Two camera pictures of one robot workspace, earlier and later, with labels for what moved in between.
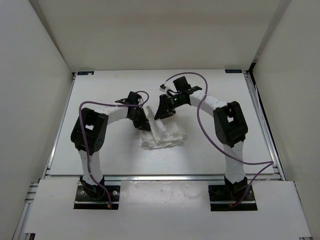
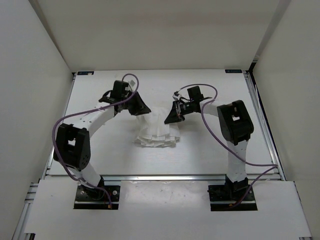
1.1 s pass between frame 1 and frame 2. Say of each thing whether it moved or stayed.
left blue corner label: stayed
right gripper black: moved
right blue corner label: stayed
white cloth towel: stayed
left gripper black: moved
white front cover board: stayed
